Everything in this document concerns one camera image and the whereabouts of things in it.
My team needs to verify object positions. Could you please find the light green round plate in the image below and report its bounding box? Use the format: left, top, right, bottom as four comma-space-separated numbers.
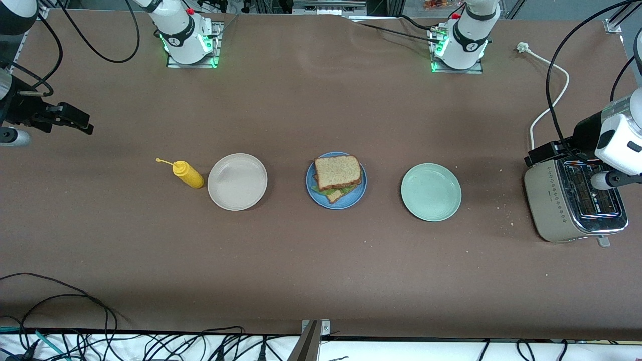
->
400, 163, 462, 222

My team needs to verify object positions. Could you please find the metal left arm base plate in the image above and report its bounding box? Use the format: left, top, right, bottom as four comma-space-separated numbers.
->
429, 28, 484, 74

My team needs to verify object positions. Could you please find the aluminium frame profile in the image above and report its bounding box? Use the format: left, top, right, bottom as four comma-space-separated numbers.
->
604, 0, 642, 35

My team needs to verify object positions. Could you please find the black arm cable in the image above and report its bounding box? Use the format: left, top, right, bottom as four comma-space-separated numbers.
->
8, 0, 141, 98
545, 0, 642, 151

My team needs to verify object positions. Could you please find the blue round plate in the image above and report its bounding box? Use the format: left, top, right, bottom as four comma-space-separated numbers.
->
306, 152, 368, 210

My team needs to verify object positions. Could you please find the aluminium frame bracket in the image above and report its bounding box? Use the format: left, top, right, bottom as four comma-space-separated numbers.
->
288, 319, 331, 361

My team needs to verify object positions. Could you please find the yellow squeeze sauce bottle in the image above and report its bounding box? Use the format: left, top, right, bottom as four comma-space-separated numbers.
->
155, 158, 205, 189

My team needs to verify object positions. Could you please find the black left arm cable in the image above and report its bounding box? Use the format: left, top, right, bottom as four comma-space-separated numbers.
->
545, 0, 642, 151

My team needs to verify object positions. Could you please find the black looped cable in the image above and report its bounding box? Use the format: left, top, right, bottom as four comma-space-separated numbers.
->
0, 272, 133, 361

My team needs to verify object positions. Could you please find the grey metal rail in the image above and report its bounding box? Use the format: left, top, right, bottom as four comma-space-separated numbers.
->
293, 0, 367, 15

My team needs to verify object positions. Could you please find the green lettuce leaf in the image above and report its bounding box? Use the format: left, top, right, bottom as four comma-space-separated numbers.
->
311, 183, 360, 197

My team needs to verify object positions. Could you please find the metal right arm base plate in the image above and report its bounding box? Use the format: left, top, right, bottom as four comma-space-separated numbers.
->
167, 21, 221, 68

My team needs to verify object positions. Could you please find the beige round plate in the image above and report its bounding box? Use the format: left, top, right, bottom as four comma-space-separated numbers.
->
207, 153, 268, 211

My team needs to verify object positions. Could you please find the black base cable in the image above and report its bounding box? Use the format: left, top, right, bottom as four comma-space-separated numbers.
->
399, 14, 434, 32
359, 21, 441, 45

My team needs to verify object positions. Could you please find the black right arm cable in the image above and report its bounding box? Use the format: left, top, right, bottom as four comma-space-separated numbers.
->
8, 0, 141, 98

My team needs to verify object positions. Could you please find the teal cable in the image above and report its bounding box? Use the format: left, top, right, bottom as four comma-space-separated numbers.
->
0, 327, 71, 361

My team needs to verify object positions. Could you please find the silver two-slot toaster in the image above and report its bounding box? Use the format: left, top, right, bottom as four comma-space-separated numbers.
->
524, 148, 629, 248

